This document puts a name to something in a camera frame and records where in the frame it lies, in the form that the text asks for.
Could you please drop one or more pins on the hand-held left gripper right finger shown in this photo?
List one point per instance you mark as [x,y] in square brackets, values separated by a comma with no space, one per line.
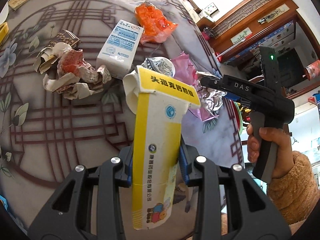
[182,170]

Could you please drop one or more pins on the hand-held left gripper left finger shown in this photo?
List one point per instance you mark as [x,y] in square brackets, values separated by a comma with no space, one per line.
[126,172]

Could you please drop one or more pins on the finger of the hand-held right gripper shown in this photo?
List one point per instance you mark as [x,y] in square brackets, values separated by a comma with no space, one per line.
[225,85]
[233,98]

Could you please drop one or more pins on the silver foil wrapper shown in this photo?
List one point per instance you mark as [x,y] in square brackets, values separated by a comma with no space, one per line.
[212,101]

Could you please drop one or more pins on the red basin with green rim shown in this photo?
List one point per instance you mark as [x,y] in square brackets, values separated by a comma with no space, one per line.
[241,122]

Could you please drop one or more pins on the yellow medicine box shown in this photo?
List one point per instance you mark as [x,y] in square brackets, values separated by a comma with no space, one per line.
[157,142]

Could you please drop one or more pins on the orange snack bag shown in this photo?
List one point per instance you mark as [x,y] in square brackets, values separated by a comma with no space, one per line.
[155,23]

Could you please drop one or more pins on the white blue milk carton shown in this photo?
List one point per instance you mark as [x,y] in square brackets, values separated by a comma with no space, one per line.
[120,47]

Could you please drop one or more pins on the person's right forearm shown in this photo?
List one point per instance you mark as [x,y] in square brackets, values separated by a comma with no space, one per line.
[292,190]

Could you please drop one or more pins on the person's right hand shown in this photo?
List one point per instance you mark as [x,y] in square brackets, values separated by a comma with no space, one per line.
[282,152]

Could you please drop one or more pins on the mop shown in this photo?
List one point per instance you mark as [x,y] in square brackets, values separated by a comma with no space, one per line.
[222,53]

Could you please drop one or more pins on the pink plastic bag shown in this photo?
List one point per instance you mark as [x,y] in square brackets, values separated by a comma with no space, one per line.
[186,70]

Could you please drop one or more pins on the red waste bin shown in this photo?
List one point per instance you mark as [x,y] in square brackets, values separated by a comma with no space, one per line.
[208,33]

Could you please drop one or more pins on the patterned door curtain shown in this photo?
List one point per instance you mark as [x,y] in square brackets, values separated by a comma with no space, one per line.
[265,42]

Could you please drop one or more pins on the white patterned snack bag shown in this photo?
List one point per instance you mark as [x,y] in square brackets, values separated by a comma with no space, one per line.
[160,65]

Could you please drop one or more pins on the patterned tablecloth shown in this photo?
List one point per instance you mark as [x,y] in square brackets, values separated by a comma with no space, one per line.
[62,130]

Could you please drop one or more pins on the geometric framed picture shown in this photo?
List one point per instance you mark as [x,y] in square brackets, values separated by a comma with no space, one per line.
[212,8]

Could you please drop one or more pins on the crumpled red white wrapper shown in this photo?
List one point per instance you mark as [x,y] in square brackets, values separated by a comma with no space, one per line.
[75,75]

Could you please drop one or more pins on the crumpled beige paper wrapper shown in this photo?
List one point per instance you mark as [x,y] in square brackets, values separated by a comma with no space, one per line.
[50,57]

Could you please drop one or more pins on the brown crumpled packet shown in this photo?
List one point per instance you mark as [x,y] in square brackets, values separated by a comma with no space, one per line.
[67,38]

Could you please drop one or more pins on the yellow tape dispenser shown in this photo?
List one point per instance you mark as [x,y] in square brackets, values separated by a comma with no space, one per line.
[3,31]

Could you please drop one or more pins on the white desk lamp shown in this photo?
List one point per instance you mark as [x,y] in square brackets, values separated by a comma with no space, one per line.
[3,15]

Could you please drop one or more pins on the floral wall picture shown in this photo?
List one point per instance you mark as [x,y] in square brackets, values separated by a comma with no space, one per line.
[241,37]

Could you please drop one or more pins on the narrow wall picture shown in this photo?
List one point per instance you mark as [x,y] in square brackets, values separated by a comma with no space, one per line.
[273,13]

